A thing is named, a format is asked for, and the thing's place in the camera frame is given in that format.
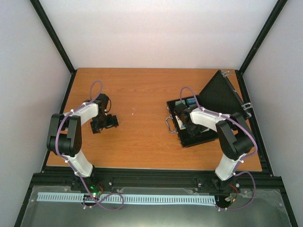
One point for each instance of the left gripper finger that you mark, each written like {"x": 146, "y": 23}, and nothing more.
{"x": 113, "y": 118}
{"x": 114, "y": 124}

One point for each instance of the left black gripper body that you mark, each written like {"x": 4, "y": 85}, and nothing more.
{"x": 102, "y": 120}

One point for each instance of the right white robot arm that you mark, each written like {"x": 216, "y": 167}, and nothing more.
{"x": 235, "y": 137}

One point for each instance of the playing card deck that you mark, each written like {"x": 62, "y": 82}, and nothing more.
{"x": 181, "y": 126}

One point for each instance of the black poker set case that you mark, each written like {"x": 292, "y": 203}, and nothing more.
{"x": 220, "y": 96}

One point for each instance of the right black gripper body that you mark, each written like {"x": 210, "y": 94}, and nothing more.
{"x": 193, "y": 128}

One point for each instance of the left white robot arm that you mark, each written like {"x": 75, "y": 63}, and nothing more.
{"x": 65, "y": 136}

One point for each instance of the light blue cable duct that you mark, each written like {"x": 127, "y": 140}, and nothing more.
{"x": 129, "y": 199}

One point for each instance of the blue poker chip stack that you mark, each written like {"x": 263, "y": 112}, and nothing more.
{"x": 190, "y": 101}

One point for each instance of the black aluminium base frame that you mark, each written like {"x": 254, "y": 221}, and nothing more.
{"x": 113, "y": 178}

